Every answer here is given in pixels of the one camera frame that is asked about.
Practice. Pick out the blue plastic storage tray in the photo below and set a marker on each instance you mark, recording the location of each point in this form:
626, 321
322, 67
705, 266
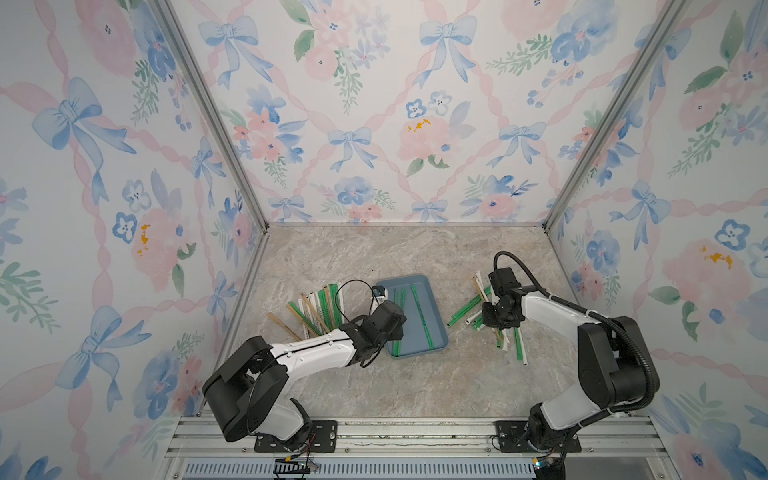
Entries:
414, 342

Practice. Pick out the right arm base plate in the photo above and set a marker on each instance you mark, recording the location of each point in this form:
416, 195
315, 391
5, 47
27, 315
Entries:
517, 436

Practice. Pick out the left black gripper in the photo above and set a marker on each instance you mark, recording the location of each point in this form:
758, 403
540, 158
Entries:
398, 332

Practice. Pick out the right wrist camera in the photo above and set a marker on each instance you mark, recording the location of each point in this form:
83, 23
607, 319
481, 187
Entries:
503, 281

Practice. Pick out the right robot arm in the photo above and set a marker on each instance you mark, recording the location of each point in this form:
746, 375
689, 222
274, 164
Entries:
615, 372

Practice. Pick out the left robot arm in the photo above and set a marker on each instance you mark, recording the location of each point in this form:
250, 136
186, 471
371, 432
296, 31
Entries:
246, 394

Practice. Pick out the aluminium mounting rail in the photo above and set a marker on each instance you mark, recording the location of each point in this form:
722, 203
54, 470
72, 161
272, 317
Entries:
417, 448

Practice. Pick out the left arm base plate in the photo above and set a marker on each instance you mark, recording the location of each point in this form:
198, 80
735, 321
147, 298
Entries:
319, 436

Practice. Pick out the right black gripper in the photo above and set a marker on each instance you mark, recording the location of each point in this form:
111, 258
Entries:
489, 322

